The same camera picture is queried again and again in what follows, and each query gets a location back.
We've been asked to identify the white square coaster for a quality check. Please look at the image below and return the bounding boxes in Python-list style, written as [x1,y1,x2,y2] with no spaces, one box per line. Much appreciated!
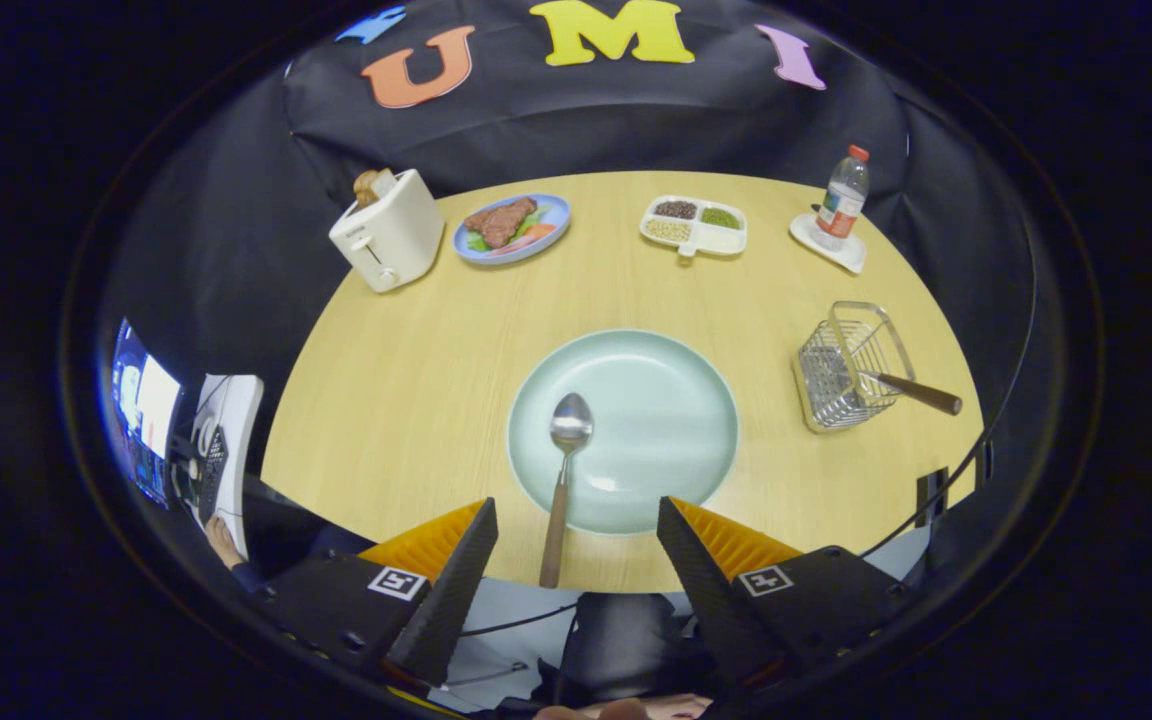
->
[789,212,868,275]

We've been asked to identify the white divided dish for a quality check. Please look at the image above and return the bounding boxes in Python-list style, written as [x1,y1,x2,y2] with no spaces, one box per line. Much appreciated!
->
[639,195,749,259]

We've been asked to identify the light green plate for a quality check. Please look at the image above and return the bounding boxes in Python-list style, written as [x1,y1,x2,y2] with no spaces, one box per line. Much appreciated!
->
[507,329,740,536]

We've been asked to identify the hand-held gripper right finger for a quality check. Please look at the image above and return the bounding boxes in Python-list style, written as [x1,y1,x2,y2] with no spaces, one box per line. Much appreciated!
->
[656,496,922,701]

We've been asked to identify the brown steak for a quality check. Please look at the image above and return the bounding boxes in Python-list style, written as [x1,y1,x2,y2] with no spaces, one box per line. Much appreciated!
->
[463,197,539,249]

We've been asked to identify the brown toast slice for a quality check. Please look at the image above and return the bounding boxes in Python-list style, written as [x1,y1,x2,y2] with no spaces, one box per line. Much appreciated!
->
[353,168,397,209]

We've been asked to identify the black keyboard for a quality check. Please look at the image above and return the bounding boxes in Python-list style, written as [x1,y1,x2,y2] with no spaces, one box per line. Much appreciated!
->
[198,425,229,521]

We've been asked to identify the clear water bottle red cap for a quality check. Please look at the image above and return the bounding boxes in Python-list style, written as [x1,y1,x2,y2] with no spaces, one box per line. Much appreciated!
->
[816,145,871,251]

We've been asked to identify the metal wire basket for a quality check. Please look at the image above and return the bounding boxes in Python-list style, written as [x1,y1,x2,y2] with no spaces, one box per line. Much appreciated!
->
[792,301,917,434]

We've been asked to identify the computer monitor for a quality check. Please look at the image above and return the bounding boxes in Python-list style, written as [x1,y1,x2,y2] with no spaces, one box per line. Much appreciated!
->
[112,320,183,509]

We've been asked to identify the spoon with wooden handle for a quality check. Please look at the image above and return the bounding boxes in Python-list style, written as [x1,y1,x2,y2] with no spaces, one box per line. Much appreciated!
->
[539,392,595,589]

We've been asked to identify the white side desk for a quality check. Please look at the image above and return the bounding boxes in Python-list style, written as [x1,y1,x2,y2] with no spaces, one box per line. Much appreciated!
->
[184,374,265,559]

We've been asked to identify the black backdrop cloth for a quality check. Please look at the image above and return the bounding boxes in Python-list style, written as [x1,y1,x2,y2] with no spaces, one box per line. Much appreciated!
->
[101,0,1042,561]

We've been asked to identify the blue plate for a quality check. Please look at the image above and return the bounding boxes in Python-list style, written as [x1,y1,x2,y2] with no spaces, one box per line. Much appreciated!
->
[452,193,572,266]

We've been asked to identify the green lettuce leaves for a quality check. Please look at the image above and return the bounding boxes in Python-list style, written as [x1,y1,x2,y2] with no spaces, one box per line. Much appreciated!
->
[465,204,549,252]

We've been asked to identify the fork with wooden handle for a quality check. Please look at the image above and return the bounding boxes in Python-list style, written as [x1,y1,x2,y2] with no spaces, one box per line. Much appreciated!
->
[836,362,964,417]

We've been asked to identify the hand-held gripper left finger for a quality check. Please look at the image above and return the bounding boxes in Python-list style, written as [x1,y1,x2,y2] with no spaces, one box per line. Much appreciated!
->
[254,497,500,701]

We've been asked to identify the white toaster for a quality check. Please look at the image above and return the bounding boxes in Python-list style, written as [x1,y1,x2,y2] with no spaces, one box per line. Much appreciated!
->
[329,168,446,294]

